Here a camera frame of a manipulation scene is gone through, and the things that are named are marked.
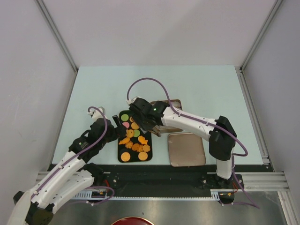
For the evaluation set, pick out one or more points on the flower shaped orange cookie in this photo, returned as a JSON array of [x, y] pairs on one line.
[[146, 148]]

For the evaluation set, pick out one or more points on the round orange cookie front left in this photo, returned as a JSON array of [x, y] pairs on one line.
[[125, 157]]

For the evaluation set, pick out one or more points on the square tin lid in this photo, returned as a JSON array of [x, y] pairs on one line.
[[186, 149]]

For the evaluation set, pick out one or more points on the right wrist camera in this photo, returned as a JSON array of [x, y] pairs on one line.
[[131, 101]]

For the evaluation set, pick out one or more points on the fish shaped orange cookie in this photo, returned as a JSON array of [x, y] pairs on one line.
[[142, 140]]

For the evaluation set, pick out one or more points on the white cable duct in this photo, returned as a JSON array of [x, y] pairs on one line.
[[97, 195]]

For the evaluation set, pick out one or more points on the pink round cookie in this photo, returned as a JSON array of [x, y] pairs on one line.
[[126, 124]]

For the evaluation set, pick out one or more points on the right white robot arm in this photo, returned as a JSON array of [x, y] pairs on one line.
[[219, 133]]

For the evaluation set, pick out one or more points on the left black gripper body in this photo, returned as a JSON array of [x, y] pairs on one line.
[[113, 135]]

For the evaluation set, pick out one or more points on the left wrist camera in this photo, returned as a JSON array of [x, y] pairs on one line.
[[98, 113]]

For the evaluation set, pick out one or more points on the black cookie tray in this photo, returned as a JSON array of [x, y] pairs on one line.
[[130, 144]]

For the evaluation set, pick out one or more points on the metal tongs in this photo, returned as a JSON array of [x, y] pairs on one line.
[[147, 125]]

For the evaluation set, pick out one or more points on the round orange cookie front right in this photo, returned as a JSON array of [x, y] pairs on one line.
[[142, 156]]

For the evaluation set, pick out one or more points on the red round object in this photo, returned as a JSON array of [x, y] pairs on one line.
[[132, 221]]

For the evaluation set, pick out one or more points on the round orange cookie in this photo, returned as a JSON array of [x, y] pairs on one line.
[[142, 156], [125, 157]]

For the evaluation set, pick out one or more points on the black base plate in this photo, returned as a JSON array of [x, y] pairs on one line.
[[162, 180]]

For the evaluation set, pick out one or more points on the light green round cookie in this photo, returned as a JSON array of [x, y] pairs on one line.
[[124, 117]]

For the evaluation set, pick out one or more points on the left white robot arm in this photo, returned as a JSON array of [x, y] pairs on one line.
[[70, 176]]

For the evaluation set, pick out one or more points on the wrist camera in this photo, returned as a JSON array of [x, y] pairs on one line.
[[98, 113], [131, 101]]

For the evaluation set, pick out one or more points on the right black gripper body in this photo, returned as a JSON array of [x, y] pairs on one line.
[[141, 120]]

